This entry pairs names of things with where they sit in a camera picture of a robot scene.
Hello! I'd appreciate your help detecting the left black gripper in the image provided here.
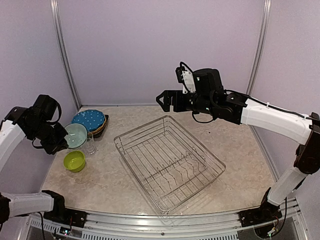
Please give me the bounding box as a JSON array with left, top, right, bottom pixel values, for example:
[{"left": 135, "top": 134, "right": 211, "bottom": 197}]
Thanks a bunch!
[{"left": 29, "top": 119, "right": 68, "bottom": 155}]

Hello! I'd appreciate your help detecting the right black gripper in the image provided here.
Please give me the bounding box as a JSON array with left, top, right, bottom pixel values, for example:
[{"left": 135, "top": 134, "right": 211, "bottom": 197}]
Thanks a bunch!
[{"left": 156, "top": 88, "right": 215, "bottom": 115}]

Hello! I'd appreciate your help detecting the grey striped bowl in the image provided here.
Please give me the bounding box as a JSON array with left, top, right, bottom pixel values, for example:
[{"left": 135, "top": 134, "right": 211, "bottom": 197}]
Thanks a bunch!
[{"left": 64, "top": 123, "right": 88, "bottom": 149}]

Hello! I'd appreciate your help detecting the green bowl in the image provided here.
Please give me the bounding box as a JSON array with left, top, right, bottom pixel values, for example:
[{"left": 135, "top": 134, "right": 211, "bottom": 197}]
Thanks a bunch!
[{"left": 63, "top": 150, "right": 86, "bottom": 173}]

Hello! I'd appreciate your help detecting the clear glass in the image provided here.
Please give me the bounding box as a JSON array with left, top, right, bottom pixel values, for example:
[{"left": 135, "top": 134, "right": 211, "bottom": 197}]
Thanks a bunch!
[{"left": 82, "top": 132, "right": 97, "bottom": 155}]

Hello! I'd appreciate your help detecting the blue polka dot plate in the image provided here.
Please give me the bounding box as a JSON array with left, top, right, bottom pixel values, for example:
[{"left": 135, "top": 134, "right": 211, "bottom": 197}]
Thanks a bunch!
[{"left": 71, "top": 109, "right": 106, "bottom": 132}]

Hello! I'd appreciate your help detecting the black floral square plate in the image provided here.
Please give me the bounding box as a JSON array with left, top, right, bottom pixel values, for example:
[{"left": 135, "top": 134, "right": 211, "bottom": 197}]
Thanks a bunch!
[{"left": 86, "top": 114, "right": 110, "bottom": 140}]

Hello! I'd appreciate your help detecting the yellow polka dot plate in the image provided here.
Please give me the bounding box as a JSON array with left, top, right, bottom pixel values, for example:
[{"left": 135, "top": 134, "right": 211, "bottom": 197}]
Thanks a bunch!
[{"left": 86, "top": 117, "right": 108, "bottom": 137}]

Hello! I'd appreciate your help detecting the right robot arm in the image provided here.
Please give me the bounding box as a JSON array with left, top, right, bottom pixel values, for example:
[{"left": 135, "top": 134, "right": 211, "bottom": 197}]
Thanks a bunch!
[{"left": 156, "top": 90, "right": 320, "bottom": 222}]

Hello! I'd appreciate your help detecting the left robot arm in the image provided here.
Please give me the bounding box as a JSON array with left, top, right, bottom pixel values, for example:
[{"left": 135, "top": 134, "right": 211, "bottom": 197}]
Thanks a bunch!
[{"left": 0, "top": 107, "right": 70, "bottom": 224}]

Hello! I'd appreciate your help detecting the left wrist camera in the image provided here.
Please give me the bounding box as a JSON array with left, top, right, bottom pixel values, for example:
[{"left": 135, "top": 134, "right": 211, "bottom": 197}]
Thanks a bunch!
[{"left": 31, "top": 94, "right": 62, "bottom": 126}]

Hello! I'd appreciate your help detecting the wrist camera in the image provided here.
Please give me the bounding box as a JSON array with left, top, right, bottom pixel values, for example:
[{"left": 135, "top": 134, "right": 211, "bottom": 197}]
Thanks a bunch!
[
  {"left": 31, "top": 94, "right": 62, "bottom": 126},
  {"left": 174, "top": 61, "right": 225, "bottom": 95}
]

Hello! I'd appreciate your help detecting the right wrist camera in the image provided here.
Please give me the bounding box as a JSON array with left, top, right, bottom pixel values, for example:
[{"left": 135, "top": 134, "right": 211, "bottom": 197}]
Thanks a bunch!
[{"left": 174, "top": 61, "right": 225, "bottom": 95}]

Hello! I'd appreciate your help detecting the metal wire dish rack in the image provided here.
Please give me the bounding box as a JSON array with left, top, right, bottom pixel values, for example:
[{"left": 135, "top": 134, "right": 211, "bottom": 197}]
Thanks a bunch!
[{"left": 114, "top": 115, "right": 226, "bottom": 215}]

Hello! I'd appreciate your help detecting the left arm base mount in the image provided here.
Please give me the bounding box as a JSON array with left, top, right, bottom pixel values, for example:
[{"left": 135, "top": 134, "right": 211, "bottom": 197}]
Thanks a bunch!
[{"left": 41, "top": 190, "right": 88, "bottom": 228}]

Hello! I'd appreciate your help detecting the left frame post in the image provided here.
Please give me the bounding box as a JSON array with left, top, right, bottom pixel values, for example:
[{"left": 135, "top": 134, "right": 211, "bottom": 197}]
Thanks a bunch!
[{"left": 50, "top": 0, "right": 82, "bottom": 110}]

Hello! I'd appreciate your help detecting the frame post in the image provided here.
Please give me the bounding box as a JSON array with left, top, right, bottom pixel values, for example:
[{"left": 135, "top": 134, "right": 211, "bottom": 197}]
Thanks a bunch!
[
  {"left": 246, "top": 0, "right": 272, "bottom": 95},
  {"left": 50, "top": 0, "right": 82, "bottom": 110}
]

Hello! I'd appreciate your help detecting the right frame post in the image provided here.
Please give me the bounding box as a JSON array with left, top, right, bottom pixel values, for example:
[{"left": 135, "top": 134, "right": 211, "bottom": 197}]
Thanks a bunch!
[{"left": 246, "top": 0, "right": 272, "bottom": 95}]

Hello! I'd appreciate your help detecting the aluminium front rail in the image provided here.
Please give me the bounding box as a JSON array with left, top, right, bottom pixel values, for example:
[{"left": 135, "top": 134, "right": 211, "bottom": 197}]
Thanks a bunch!
[{"left": 23, "top": 197, "right": 308, "bottom": 240}]

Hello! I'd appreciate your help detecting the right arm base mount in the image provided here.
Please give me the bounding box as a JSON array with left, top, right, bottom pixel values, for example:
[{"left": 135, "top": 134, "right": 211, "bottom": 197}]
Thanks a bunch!
[{"left": 238, "top": 188, "right": 283, "bottom": 227}]

